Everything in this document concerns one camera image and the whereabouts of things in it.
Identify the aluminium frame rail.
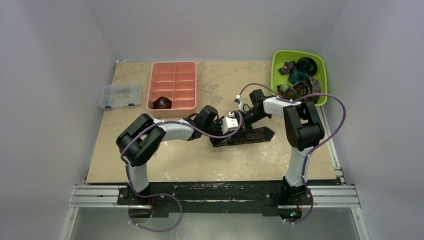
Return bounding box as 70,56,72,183
62,109,370,240

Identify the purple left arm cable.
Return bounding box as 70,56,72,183
119,110,246,232

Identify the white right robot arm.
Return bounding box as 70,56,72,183
243,89,325,204

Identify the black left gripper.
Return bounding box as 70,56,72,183
202,117,230,147

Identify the brown patterned necktie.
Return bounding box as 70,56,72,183
209,126,275,148

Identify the pink compartment tray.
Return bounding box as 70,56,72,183
146,61,197,118

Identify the colourful ties pile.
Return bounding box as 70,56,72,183
277,61,321,100

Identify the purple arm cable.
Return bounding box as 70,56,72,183
237,83,348,226
119,110,246,232

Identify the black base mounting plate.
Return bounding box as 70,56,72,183
117,180,313,220

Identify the dark green rolled tie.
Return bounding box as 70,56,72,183
296,57,318,76

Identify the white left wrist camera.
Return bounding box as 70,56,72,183
220,111,240,135

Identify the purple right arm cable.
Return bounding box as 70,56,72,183
237,83,348,226

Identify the dark red rolled tie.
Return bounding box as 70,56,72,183
152,96,172,110

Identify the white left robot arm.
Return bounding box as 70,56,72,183
116,105,241,205

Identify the clear plastic organizer box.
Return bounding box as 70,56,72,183
99,82,142,110

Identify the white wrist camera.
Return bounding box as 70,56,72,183
220,111,240,135
234,94,251,113

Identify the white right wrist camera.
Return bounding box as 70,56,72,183
234,94,251,113

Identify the green plastic bin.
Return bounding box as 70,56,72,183
271,50,328,94

